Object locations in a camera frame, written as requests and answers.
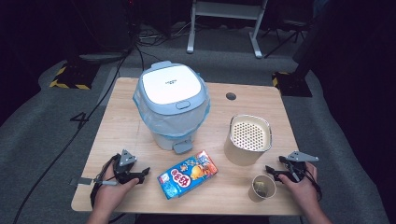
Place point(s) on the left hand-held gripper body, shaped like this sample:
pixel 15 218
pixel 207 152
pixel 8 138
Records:
pixel 124 172

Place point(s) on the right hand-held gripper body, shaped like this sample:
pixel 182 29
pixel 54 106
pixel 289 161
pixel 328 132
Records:
pixel 297 169

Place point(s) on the yellowish tea bag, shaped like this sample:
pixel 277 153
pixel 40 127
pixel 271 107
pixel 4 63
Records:
pixel 260 188

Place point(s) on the brown paper cup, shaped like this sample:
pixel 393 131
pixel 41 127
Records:
pixel 253 196

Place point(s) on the beige container with perforated strainer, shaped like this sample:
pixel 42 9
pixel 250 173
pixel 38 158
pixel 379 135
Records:
pixel 239 152

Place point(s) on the blue and orange snack carton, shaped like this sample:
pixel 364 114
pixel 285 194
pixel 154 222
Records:
pixel 186 175

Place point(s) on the white and blue pedal bin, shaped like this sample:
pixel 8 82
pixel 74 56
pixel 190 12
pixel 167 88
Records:
pixel 171 85

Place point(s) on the person's right hand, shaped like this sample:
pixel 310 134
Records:
pixel 303 191

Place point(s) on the person's left hand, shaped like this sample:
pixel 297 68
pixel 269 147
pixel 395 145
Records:
pixel 109 194

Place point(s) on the grey tape strip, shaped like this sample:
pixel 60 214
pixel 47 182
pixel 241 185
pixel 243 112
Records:
pixel 82 181

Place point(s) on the translucent blue-edged bin liner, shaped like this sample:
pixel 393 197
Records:
pixel 174 124

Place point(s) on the dark round table grommet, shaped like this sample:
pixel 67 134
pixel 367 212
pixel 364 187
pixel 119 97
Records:
pixel 231 96

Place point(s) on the black tripod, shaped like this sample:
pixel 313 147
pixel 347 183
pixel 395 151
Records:
pixel 289 35

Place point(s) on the white metal stand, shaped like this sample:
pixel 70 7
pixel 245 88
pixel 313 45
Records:
pixel 257 37

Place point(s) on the yellow-black striped base plate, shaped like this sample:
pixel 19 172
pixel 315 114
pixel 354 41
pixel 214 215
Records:
pixel 71 77
pixel 292 85

